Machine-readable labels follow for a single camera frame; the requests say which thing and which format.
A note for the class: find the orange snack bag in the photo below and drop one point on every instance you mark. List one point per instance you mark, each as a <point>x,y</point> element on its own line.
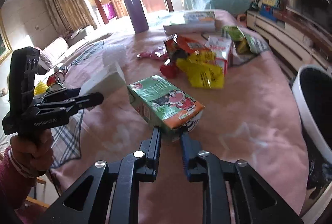
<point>180,47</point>

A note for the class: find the white round trash bin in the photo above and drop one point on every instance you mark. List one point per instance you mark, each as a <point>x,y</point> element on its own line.
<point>312,92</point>

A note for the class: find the colourful children book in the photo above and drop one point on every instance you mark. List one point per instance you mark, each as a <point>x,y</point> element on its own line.
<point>190,22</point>

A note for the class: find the green milk drink carton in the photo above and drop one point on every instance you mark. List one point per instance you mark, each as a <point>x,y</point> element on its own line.
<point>162,104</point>

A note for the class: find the pink tablecloth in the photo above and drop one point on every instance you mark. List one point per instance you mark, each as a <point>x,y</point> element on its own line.
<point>254,118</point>

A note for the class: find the green snack bag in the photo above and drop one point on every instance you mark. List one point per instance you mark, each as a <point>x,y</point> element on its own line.
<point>245,47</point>

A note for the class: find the beige curtain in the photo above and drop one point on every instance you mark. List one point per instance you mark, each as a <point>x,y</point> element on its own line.
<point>70,15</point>

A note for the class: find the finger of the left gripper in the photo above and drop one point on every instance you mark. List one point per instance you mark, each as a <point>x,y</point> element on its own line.
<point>83,101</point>
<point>63,93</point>

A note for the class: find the yellow snack bag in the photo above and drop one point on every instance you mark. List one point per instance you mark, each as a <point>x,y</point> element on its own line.
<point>201,70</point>

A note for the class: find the beige sofa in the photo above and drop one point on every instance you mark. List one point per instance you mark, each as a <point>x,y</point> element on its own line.
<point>61,49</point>

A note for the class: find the white tv cabinet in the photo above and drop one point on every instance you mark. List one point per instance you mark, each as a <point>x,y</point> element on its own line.
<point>291,46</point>

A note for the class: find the white tissue box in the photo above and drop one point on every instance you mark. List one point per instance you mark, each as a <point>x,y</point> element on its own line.
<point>110,77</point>

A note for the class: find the left hand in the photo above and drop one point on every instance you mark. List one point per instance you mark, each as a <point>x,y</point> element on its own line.
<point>32,159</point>

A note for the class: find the toy telephone cash register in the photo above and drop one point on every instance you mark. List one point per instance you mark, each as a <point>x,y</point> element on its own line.
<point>266,7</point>

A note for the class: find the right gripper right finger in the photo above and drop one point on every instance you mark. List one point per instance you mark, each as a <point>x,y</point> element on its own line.
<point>232,192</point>

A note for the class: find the purple thermos bottle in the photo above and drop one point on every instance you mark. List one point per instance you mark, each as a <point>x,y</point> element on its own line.
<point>137,15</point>

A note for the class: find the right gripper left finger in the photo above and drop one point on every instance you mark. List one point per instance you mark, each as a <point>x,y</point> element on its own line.
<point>108,192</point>

